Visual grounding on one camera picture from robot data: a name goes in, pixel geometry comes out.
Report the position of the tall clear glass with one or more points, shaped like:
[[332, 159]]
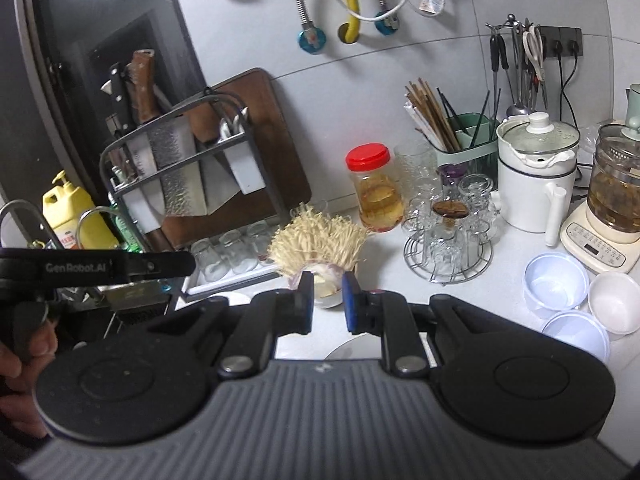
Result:
[[415, 170]]

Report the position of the dark window frame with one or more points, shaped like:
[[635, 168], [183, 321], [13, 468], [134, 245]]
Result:
[[185, 25]]

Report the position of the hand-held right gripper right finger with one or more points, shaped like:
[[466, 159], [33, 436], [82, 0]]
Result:
[[350, 306]]

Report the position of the white glass tray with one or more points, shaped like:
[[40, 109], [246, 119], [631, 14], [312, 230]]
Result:
[[235, 285]]

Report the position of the green bottle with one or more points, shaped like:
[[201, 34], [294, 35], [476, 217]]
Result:
[[131, 240]]

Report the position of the black wall power outlet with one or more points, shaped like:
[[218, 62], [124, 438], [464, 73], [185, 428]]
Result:
[[562, 40]]

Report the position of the pale vegetable piece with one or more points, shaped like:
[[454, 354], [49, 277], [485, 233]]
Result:
[[325, 290]]

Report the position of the white electric pot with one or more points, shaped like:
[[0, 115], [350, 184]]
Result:
[[525, 195]]

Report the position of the black wall hook rail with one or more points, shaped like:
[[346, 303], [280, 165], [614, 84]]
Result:
[[510, 24]]

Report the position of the person's left hand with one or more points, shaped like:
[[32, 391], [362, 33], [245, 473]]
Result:
[[32, 347]]

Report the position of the glass kettle with green lid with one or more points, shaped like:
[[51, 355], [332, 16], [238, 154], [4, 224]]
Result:
[[615, 185]]

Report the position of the brown round lid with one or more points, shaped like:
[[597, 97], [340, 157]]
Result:
[[450, 208]]

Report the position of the white ceramic bowl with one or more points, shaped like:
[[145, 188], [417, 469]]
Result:
[[617, 302]]

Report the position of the brown wooden cutting board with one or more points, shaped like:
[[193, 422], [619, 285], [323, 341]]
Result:
[[280, 160]]

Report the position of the black chopstick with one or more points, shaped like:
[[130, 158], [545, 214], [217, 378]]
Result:
[[450, 108], [480, 111]]

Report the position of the green utensil holder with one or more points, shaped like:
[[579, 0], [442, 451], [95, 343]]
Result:
[[480, 152]]

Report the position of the glass pot lid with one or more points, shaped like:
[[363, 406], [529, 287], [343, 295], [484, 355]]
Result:
[[537, 137]]

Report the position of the chrome faucet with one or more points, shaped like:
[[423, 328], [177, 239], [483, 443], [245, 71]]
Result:
[[22, 203]]

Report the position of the translucent white bowl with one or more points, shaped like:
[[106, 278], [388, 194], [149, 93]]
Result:
[[555, 282], [575, 335]]

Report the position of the black metal knife rack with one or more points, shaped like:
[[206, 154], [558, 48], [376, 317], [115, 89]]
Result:
[[240, 170]]

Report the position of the white bowl with vegetables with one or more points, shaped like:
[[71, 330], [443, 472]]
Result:
[[327, 301]]

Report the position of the bundle of toothpicks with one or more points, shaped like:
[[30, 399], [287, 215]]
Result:
[[315, 240]]

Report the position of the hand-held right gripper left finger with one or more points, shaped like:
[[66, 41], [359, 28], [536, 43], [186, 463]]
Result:
[[306, 294]]

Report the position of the steel cleaver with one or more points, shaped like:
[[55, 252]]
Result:
[[180, 190]]

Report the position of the clear drinking glass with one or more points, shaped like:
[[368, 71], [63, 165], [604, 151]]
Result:
[[259, 241], [207, 261], [234, 251]]

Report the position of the glass electric kettle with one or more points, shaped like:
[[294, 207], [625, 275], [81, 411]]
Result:
[[590, 250]]

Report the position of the yellow detergent bottle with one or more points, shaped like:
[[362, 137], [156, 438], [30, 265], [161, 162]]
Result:
[[67, 210]]

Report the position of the red lid plastic jar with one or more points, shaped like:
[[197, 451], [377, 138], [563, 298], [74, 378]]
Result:
[[375, 195]]

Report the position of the purple glass cup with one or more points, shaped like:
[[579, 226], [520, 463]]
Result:
[[452, 174]]

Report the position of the blue pipe flange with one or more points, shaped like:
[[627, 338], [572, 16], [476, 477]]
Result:
[[311, 40], [388, 23]]

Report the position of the purple onion half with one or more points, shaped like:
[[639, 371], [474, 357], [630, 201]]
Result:
[[329, 271]]

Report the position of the green leaf patterned plate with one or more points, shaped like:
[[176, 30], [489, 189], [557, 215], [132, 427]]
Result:
[[356, 348]]

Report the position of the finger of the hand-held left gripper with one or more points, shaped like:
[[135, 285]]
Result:
[[160, 262]]

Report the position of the hanging kitchen utensils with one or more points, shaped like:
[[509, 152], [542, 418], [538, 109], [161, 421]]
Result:
[[520, 70]]

